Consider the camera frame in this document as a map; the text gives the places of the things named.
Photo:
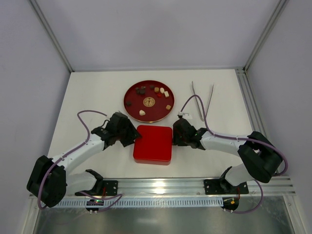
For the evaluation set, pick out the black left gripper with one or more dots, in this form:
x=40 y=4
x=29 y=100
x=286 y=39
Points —
x=129 y=136

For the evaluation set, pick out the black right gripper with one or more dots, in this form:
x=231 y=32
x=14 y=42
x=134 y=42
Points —
x=178 y=136

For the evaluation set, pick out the red rectangular box lid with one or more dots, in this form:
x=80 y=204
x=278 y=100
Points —
x=155 y=144

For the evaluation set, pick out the red chocolate box with tray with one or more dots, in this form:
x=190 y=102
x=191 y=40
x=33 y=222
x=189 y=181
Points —
x=153 y=162

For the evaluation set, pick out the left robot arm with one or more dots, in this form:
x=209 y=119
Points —
x=52 y=179

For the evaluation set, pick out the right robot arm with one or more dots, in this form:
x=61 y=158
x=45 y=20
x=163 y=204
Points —
x=260 y=159

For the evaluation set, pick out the white heart chocolate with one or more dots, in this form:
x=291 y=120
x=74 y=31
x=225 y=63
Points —
x=141 y=112

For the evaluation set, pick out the dark chocolate cluster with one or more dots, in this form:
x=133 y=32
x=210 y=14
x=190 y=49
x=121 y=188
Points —
x=140 y=92

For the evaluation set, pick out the round red plate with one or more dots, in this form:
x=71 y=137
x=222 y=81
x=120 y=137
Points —
x=150 y=103

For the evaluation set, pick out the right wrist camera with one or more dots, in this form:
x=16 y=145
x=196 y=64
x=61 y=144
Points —
x=184 y=115

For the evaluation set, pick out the aluminium frame rail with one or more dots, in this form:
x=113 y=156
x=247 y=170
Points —
x=194 y=186

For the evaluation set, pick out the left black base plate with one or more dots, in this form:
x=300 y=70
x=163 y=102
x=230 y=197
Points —
x=109 y=187

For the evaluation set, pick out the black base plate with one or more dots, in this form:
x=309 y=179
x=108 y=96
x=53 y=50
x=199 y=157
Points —
x=109 y=187
x=223 y=187

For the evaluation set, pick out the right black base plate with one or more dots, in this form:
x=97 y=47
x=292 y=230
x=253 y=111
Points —
x=223 y=187

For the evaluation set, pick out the slotted cable duct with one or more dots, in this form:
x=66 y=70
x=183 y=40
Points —
x=142 y=202

